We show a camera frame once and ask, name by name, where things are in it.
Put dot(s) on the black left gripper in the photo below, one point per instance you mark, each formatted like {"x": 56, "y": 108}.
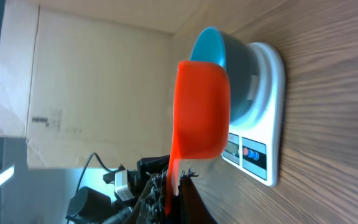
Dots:
{"x": 148, "y": 166}

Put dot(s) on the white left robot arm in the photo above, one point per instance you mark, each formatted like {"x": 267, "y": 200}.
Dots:
{"x": 90, "y": 206}

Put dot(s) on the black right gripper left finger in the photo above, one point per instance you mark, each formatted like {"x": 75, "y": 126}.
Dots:
{"x": 149, "y": 208}

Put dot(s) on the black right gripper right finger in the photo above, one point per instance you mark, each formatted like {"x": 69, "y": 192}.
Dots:
{"x": 192, "y": 207}

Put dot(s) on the brown cardboard backdrop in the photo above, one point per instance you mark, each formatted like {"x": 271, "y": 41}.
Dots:
{"x": 78, "y": 77}

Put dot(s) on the white digital kitchen scale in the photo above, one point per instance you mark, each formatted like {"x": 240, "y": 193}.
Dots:
{"x": 254, "y": 140}

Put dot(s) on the teal plastic bowl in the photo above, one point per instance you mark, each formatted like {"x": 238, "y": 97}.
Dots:
{"x": 237, "y": 59}

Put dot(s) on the red measuring scoop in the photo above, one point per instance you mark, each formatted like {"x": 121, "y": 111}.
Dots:
{"x": 201, "y": 116}

